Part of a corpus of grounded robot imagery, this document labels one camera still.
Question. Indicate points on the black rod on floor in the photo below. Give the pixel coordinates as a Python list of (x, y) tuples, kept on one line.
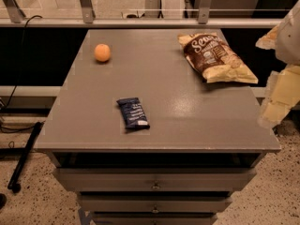
[(13, 184)]

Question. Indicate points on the brown chip bag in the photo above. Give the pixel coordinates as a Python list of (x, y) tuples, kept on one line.
[(209, 55)]

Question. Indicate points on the metal railing frame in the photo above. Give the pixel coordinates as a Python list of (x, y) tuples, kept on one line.
[(144, 13)]

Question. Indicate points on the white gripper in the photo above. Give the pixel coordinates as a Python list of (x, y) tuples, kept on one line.
[(289, 41)]

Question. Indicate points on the grey drawer cabinet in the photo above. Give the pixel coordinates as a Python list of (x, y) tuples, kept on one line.
[(203, 143)]

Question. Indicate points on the dark blue snack bar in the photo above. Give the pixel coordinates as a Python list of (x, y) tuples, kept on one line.
[(133, 113)]

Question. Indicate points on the orange fruit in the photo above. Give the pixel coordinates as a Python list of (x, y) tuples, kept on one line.
[(102, 52)]

